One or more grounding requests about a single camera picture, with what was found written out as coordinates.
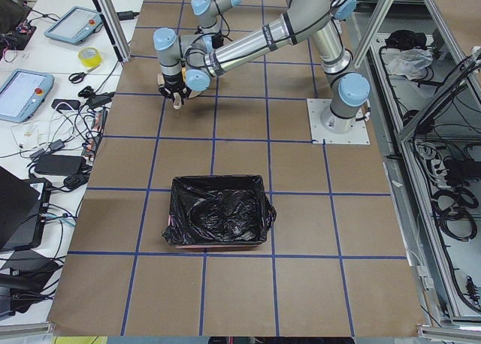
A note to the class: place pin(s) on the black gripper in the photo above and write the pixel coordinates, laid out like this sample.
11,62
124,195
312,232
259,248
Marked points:
173,83

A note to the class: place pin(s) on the beige plastic dustpan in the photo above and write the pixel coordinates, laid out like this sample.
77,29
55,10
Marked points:
192,94

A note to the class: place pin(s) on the beige hand brush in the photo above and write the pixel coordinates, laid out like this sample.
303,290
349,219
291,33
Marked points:
218,40

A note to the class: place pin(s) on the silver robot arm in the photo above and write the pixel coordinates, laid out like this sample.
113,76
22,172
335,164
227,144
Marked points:
209,13
188,63

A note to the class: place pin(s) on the bin with black liner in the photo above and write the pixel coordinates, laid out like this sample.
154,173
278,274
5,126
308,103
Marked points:
222,210

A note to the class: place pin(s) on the yellow tape roll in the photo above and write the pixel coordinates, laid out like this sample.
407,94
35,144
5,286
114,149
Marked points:
90,57

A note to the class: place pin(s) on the far teach pendant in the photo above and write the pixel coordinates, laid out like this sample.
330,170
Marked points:
74,26

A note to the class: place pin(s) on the teach pendant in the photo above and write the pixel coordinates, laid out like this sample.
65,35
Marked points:
23,93
74,26

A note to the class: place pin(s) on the near teach pendant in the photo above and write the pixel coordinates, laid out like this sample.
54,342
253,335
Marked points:
23,93

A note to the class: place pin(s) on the black handled scissors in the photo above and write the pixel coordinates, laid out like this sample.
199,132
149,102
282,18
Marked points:
78,77

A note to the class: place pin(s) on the aluminium frame post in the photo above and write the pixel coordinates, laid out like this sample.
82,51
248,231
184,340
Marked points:
114,30

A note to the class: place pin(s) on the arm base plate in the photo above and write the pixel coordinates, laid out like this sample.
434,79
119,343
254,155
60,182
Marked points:
326,128

